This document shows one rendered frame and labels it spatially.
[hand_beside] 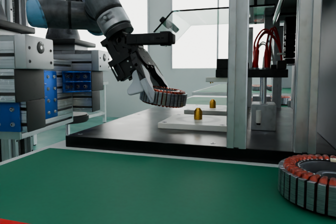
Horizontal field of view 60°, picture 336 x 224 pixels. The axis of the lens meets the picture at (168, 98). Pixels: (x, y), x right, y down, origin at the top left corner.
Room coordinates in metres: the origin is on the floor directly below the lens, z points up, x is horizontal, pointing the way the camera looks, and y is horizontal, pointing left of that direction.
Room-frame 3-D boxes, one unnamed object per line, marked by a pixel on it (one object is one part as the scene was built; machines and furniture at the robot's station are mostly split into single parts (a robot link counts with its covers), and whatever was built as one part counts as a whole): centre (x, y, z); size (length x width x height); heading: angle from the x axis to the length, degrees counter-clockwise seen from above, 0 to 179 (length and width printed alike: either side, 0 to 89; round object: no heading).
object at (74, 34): (1.35, 0.48, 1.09); 0.15 x 0.15 x 0.10
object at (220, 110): (0.91, -0.14, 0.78); 0.15 x 0.15 x 0.01; 73
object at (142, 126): (0.79, -0.12, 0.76); 0.64 x 0.47 x 0.02; 163
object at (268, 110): (0.64, -0.21, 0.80); 0.08 x 0.05 x 0.06; 163
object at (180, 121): (0.68, -0.07, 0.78); 0.15 x 0.15 x 0.01; 73
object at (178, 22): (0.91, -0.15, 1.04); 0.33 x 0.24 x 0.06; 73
